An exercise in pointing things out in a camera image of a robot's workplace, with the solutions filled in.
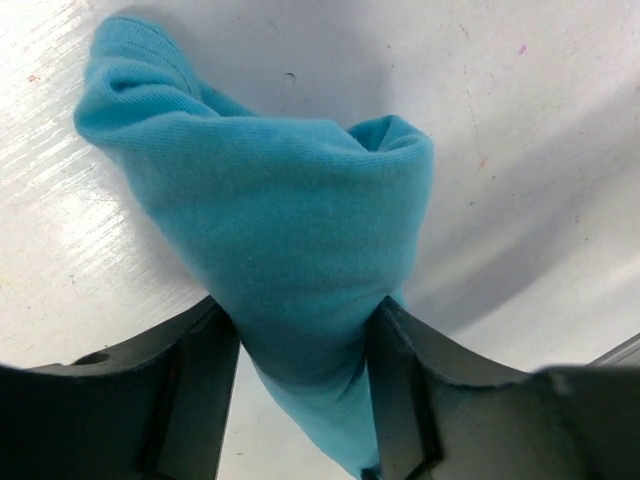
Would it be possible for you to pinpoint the teal t shirt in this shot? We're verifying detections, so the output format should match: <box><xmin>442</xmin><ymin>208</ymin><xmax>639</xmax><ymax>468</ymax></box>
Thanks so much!
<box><xmin>74</xmin><ymin>14</ymin><xmax>433</xmax><ymax>477</ymax></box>

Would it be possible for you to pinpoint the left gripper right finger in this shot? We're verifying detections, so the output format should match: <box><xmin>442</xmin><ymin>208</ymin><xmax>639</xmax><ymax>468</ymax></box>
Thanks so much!
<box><xmin>366</xmin><ymin>299</ymin><xmax>639</xmax><ymax>480</ymax></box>

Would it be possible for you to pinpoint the aluminium front rail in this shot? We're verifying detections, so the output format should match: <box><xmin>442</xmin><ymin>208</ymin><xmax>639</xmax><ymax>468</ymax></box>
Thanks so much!
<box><xmin>590</xmin><ymin>335</ymin><xmax>640</xmax><ymax>367</ymax></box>

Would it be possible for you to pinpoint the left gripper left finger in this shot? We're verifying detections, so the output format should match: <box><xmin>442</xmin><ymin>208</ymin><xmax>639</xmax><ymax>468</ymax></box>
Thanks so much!
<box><xmin>1</xmin><ymin>298</ymin><xmax>239</xmax><ymax>479</ymax></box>

